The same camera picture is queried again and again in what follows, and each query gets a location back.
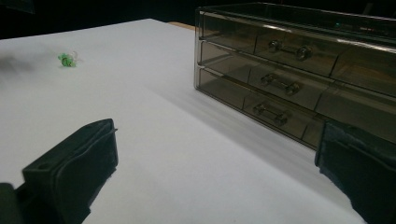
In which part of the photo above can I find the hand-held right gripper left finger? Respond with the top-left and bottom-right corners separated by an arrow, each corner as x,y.
21,118 -> 120,224

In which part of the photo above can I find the wooden table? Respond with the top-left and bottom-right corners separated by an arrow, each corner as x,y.
167,21 -> 196,32

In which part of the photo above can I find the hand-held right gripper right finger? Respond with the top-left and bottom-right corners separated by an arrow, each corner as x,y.
314,119 -> 396,224

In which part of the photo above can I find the smoky clear drawer organizer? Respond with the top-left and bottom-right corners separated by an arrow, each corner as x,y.
194,2 -> 396,150

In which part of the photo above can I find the small green ornament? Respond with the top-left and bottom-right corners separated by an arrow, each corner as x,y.
57,50 -> 82,68

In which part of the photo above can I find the white table cover sheet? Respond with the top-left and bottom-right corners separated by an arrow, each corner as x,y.
0,18 -> 368,224

